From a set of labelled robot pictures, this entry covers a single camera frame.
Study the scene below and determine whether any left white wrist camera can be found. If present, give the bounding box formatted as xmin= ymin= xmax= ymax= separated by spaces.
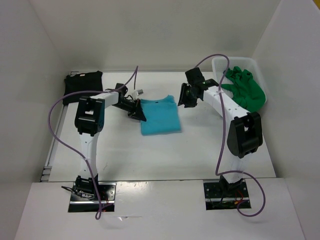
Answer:
xmin=132 ymin=89 xmax=144 ymax=99

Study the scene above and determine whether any black t-shirt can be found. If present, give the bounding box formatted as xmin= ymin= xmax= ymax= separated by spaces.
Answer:
xmin=62 ymin=71 xmax=103 ymax=106

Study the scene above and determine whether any white plastic basket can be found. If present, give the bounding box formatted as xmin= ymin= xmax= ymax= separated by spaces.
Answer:
xmin=211 ymin=56 xmax=268 ymax=103

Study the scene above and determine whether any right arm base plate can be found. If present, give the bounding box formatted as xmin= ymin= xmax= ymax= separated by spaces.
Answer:
xmin=203 ymin=180 xmax=251 ymax=211

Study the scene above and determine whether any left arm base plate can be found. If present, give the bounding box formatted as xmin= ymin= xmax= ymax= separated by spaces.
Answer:
xmin=68 ymin=182 xmax=117 ymax=213

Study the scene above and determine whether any light blue t-shirt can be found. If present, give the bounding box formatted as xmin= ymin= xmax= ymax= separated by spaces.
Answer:
xmin=140 ymin=95 xmax=182 ymax=136

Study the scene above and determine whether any green t-shirt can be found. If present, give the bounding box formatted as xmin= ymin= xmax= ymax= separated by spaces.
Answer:
xmin=221 ymin=66 xmax=266 ymax=113

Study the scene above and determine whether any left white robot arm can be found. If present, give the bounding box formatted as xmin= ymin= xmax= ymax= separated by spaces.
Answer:
xmin=73 ymin=83 xmax=147 ymax=200

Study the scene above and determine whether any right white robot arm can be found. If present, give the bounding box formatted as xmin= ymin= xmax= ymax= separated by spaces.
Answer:
xmin=178 ymin=67 xmax=263 ymax=197

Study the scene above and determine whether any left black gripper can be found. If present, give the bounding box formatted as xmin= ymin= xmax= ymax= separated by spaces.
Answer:
xmin=112 ymin=99 xmax=146 ymax=123

